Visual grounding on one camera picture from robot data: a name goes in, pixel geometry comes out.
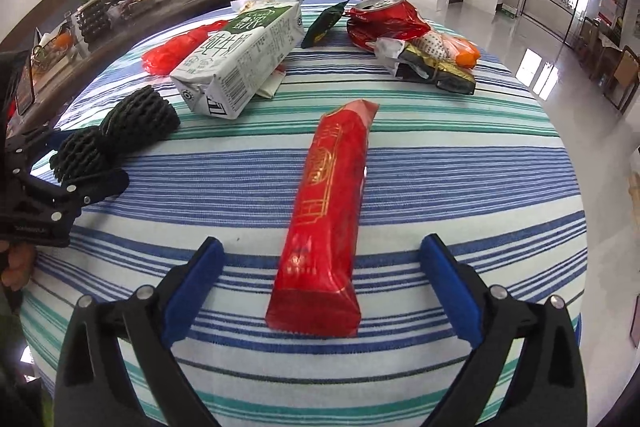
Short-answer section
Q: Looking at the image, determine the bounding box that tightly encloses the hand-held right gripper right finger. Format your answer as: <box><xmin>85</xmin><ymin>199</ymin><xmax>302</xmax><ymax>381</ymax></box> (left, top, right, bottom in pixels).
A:
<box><xmin>419</xmin><ymin>233</ymin><xmax>588</xmax><ymax>427</ymax></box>

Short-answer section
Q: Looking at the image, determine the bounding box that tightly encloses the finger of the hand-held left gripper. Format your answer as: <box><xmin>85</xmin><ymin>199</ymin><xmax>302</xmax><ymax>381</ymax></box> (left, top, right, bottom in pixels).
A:
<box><xmin>6</xmin><ymin>128</ymin><xmax>76</xmax><ymax>158</ymax></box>
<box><xmin>22</xmin><ymin>168</ymin><xmax>131</xmax><ymax>228</ymax></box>

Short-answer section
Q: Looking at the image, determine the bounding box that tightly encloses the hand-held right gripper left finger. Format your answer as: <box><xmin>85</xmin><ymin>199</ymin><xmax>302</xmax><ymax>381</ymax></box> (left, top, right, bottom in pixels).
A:
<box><xmin>52</xmin><ymin>236</ymin><xmax>227</xmax><ymax>427</ymax></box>

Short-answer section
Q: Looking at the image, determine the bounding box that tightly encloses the black foam fruit net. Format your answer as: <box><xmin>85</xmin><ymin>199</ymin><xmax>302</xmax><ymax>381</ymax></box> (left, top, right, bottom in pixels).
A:
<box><xmin>100</xmin><ymin>88</ymin><xmax>182</xmax><ymax>158</ymax></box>
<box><xmin>49</xmin><ymin>127</ymin><xmax>113</xmax><ymax>185</ymax></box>

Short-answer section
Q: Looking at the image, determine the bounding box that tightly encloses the long red snack packet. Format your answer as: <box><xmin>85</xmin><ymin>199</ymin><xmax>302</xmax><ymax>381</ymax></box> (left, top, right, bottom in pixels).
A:
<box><xmin>265</xmin><ymin>99</ymin><xmax>381</xmax><ymax>339</ymax></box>

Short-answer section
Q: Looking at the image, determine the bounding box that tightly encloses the crushed red drink can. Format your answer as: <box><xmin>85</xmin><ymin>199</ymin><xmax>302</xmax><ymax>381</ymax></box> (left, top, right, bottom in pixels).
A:
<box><xmin>346</xmin><ymin>0</ymin><xmax>432</xmax><ymax>52</ymax></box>

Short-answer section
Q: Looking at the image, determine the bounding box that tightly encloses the green snack packet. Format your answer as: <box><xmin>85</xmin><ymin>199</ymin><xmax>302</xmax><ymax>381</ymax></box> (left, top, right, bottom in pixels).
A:
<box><xmin>301</xmin><ymin>0</ymin><xmax>351</xmax><ymax>49</ymax></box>

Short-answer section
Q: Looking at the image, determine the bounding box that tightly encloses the person's left forearm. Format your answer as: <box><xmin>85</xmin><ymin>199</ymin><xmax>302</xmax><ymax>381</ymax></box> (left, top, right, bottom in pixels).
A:
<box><xmin>0</xmin><ymin>287</ymin><xmax>31</xmax><ymax>427</ymax></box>

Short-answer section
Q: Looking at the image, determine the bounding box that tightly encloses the person's left hand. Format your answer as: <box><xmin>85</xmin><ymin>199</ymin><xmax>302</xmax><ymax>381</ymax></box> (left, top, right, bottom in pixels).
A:
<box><xmin>0</xmin><ymin>239</ymin><xmax>36</xmax><ymax>292</ymax></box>

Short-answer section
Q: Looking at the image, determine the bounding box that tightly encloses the blue green striped tablecloth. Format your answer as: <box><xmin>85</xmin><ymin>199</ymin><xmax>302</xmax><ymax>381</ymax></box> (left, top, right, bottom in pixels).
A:
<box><xmin>20</xmin><ymin>0</ymin><xmax>586</xmax><ymax>427</ymax></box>

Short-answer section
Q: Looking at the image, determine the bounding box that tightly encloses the red plastic bag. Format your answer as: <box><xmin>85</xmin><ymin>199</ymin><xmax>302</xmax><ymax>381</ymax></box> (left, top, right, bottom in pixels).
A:
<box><xmin>141</xmin><ymin>19</ymin><xmax>231</xmax><ymax>75</ymax></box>

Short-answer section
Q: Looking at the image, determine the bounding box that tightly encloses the white green milk carton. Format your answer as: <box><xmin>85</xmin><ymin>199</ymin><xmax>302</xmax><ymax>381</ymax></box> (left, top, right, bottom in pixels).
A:
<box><xmin>170</xmin><ymin>0</ymin><xmax>305</xmax><ymax>120</ymax></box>

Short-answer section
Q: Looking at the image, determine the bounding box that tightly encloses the black gold foil packet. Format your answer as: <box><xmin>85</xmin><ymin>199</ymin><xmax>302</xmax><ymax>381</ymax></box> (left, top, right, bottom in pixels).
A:
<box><xmin>387</xmin><ymin>47</ymin><xmax>477</xmax><ymax>96</ymax></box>

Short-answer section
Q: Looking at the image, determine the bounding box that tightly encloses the orange white plastic bag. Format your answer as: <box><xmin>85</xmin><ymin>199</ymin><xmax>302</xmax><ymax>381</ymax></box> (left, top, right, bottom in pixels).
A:
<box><xmin>375</xmin><ymin>31</ymin><xmax>481</xmax><ymax>70</ymax></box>

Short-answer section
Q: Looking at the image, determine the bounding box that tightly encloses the wooden dining chair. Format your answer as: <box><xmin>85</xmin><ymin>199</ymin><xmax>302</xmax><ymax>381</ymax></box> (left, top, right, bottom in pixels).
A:
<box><xmin>602</xmin><ymin>44</ymin><xmax>640</xmax><ymax>115</ymax></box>

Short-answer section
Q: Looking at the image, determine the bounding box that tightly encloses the wooden dining table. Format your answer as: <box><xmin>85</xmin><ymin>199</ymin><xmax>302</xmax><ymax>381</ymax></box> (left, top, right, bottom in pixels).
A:
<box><xmin>575</xmin><ymin>17</ymin><xmax>626</xmax><ymax>80</ymax></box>

